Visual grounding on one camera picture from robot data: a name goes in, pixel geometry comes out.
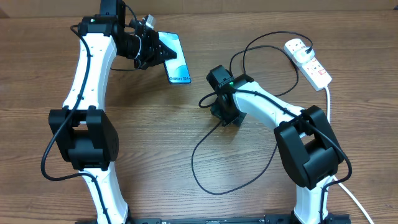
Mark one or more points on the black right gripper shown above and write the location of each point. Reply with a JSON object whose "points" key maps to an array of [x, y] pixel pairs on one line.
{"points": [[218, 112]]}

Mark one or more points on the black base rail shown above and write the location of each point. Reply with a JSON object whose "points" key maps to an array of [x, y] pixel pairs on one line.
{"points": [[217, 220]]}

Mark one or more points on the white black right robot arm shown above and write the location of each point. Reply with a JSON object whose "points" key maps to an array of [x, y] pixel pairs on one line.
{"points": [[308, 147]]}

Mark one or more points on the white charger adapter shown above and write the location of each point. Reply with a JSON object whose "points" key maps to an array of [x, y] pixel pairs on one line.
{"points": [[303, 55]]}

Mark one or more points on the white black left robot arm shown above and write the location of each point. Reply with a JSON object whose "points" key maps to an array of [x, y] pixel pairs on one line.
{"points": [[81, 129]]}

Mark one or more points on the blue smartphone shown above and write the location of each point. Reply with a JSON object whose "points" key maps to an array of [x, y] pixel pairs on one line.
{"points": [[176, 68]]}

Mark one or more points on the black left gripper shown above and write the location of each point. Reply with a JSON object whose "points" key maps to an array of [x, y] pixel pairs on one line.
{"points": [[153, 56]]}

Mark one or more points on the white power strip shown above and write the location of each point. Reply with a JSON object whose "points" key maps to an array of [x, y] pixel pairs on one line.
{"points": [[313, 71]]}

